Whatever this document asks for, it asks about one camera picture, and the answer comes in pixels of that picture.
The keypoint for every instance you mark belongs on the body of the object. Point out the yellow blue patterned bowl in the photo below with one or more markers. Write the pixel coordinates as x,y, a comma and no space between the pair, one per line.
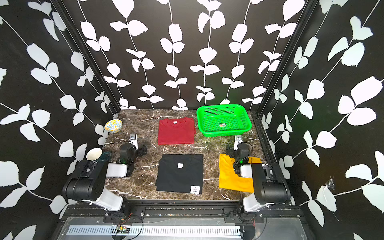
113,126

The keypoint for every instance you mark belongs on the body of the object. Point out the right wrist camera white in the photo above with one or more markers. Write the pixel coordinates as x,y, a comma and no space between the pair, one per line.
238,140

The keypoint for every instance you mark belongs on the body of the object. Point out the black t-shirt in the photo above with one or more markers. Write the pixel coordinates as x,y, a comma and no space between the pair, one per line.
181,174

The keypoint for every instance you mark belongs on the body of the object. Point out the yellow t-shirt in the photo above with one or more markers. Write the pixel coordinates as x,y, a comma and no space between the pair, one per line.
228,179

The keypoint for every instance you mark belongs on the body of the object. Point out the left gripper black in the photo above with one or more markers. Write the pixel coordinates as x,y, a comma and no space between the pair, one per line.
141,151

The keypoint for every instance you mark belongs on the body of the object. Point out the red t-shirt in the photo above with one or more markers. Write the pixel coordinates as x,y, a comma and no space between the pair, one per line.
176,131

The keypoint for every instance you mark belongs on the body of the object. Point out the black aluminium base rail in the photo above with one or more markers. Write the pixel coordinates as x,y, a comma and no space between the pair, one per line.
136,211

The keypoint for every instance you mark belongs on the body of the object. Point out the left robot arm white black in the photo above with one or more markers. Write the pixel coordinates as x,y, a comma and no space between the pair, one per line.
87,182

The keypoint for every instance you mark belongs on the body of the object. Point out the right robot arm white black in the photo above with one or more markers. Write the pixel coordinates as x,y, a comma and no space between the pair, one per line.
264,182

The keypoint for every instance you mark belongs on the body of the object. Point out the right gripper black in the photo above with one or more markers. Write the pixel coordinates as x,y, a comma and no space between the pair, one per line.
229,150

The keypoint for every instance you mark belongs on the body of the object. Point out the green plastic basket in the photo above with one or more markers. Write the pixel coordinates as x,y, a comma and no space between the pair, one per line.
223,120

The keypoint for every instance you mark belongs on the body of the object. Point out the white perforated cable duct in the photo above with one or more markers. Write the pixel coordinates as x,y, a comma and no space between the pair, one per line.
163,231

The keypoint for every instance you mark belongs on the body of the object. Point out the dark green mug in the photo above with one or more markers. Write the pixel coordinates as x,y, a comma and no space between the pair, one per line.
98,155

